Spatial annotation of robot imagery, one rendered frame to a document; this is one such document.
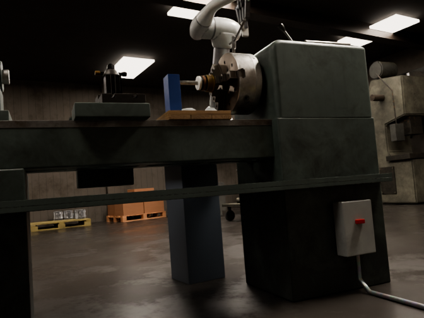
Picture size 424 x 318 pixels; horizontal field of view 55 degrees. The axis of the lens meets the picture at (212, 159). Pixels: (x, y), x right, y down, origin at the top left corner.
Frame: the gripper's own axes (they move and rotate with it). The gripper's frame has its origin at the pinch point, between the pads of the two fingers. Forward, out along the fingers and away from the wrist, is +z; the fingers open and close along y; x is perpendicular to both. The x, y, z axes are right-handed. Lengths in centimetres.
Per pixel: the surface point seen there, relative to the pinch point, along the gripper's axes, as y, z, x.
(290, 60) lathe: 3.1, 15.3, 22.1
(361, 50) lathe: 3, 8, 68
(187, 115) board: -1, 41, -32
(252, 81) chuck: -3.4, 24.4, 3.3
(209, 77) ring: -15.1, 19.8, -14.0
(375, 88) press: -413, -85, 503
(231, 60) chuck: -10.1, 12.0, -3.2
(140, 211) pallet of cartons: -685, 117, 97
